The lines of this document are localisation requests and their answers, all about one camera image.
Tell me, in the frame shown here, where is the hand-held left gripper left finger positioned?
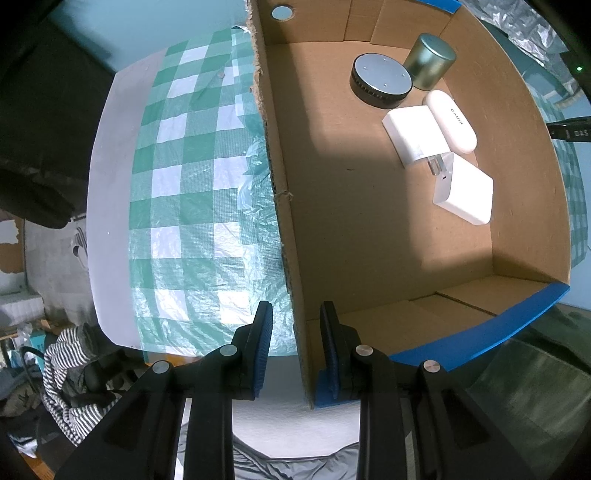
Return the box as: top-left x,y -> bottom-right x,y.
55,301 -> 274,480

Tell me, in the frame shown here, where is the striped cloth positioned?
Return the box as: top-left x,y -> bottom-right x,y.
41,323 -> 122,448

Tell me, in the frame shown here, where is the blue cardboard box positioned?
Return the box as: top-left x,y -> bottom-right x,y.
244,0 -> 571,412

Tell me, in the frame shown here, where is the grey cloth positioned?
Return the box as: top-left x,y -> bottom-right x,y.
174,406 -> 366,480

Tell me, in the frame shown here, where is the white oval case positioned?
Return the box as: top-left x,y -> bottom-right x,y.
422,90 -> 478,155

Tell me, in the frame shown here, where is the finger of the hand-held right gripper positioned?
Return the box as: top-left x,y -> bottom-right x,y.
546,116 -> 591,143

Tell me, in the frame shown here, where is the green round metal tin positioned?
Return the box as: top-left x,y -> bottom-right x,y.
403,33 -> 457,91

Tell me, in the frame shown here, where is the green checkered tablecloth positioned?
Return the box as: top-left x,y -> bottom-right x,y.
128,25 -> 589,359

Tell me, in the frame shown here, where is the silver foil sheet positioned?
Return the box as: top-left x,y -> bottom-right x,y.
478,0 -> 571,95

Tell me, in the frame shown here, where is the black round speaker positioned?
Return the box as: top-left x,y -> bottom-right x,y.
349,54 -> 413,110

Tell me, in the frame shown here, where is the white power adapter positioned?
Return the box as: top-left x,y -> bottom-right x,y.
381,105 -> 451,180
432,153 -> 495,227

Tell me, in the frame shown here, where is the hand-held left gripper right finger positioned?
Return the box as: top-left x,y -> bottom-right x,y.
320,301 -> 542,480

